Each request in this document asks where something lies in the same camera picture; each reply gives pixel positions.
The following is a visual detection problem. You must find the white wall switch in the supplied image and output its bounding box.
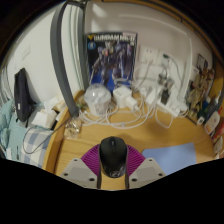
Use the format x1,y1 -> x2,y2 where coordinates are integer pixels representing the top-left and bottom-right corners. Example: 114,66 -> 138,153
21,44 -> 33,59

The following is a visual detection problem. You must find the robot model kit box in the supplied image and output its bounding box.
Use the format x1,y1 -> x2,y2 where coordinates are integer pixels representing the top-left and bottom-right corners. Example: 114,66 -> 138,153
85,31 -> 138,93

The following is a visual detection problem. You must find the white wall socket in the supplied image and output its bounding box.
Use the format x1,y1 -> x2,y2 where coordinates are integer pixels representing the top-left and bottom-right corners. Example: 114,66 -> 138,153
157,50 -> 175,69
138,44 -> 159,64

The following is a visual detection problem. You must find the black charger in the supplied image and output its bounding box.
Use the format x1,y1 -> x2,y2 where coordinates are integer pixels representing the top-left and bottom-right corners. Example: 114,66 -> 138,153
160,88 -> 171,106

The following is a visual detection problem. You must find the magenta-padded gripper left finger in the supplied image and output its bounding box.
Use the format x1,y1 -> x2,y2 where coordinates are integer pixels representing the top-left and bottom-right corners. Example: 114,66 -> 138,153
59,143 -> 103,190

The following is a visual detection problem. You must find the clear round plastic container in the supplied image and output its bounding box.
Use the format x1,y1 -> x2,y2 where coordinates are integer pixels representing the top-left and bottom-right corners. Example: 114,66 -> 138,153
83,83 -> 112,116

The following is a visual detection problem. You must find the white charger block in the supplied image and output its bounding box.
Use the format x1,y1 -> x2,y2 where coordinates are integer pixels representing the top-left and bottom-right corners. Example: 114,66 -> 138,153
112,84 -> 135,109

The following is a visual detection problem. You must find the white power strip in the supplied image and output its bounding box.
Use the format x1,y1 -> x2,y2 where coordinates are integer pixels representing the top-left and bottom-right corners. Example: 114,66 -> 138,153
144,86 -> 189,118

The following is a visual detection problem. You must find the crumpled clear plastic wrapper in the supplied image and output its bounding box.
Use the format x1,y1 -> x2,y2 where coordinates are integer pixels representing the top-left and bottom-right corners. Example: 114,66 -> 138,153
63,116 -> 83,140

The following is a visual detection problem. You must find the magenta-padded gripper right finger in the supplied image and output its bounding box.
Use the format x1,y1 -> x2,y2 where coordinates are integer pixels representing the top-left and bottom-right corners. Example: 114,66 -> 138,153
124,144 -> 167,190

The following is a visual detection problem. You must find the checkered bedding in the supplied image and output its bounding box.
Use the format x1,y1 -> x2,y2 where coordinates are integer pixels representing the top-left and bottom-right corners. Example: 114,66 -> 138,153
0,99 -> 54,168

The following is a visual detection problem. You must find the black bag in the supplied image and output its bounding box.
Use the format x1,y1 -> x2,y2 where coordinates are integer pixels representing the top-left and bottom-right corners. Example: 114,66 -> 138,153
13,68 -> 36,123

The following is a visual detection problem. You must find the grey metal shelf frame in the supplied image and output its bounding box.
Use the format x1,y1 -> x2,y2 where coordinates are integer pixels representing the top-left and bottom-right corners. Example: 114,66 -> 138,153
49,0 -> 89,118

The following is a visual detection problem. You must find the blue bottle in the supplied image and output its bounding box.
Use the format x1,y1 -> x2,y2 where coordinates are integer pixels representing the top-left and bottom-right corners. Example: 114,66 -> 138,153
197,96 -> 212,125

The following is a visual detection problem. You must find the black computer mouse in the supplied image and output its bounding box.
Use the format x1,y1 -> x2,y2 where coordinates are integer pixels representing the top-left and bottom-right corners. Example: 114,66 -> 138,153
98,135 -> 129,179

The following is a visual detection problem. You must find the light blue mouse pad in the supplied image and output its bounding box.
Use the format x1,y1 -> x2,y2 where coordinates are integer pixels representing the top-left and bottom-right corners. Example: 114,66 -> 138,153
141,142 -> 198,176

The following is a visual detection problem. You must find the steel cup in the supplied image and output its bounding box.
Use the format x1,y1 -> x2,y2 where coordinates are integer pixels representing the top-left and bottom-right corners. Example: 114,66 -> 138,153
158,73 -> 175,91

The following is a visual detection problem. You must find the white mug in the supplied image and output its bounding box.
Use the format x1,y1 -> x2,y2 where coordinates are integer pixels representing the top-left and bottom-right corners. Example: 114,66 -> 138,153
213,135 -> 224,155

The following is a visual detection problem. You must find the white tissue box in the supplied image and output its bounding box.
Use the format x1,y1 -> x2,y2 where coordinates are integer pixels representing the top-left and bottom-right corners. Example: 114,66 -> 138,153
31,99 -> 60,129

